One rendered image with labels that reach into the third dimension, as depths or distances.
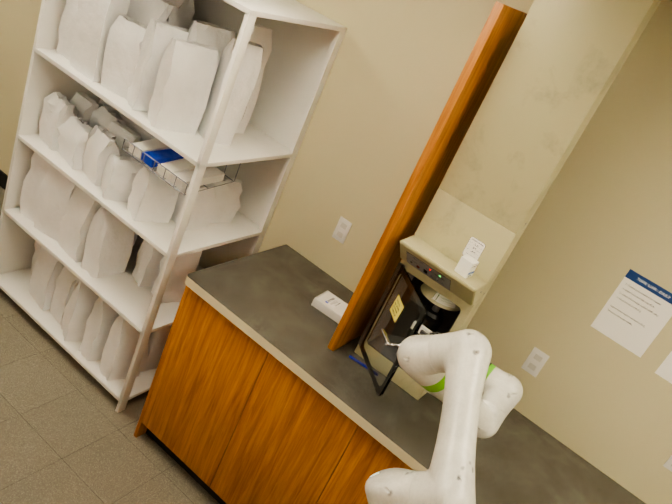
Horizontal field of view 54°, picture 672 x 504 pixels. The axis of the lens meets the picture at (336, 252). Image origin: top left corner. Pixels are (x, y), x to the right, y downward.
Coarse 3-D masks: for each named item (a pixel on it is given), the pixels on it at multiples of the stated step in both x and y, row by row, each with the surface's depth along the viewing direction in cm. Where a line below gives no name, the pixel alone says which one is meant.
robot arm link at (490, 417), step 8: (432, 392) 198; (440, 392) 197; (440, 400) 203; (480, 408) 209; (488, 408) 213; (496, 408) 214; (480, 416) 209; (488, 416) 212; (496, 416) 214; (504, 416) 216; (480, 424) 211; (488, 424) 212; (496, 424) 214; (480, 432) 213; (488, 432) 213
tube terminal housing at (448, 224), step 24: (432, 216) 238; (456, 216) 233; (480, 216) 229; (432, 240) 240; (456, 240) 235; (480, 240) 230; (504, 240) 226; (408, 264) 247; (480, 264) 232; (432, 288) 244; (408, 384) 257
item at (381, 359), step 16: (400, 272) 245; (400, 288) 242; (384, 304) 251; (416, 304) 229; (384, 320) 248; (400, 320) 237; (416, 320) 226; (368, 336) 257; (400, 336) 234; (368, 352) 254; (384, 352) 242; (368, 368) 251; (384, 368) 239; (384, 384) 237
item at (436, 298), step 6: (426, 288) 249; (426, 294) 248; (432, 294) 247; (438, 294) 246; (432, 300) 246; (438, 300) 245; (444, 300) 245; (444, 306) 245; (450, 306) 246; (456, 306) 247
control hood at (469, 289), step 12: (408, 240) 236; (420, 240) 241; (420, 252) 231; (432, 252) 235; (432, 264) 229; (444, 264) 230; (456, 264) 235; (456, 276) 226; (456, 288) 231; (468, 288) 224; (480, 288) 227; (468, 300) 232
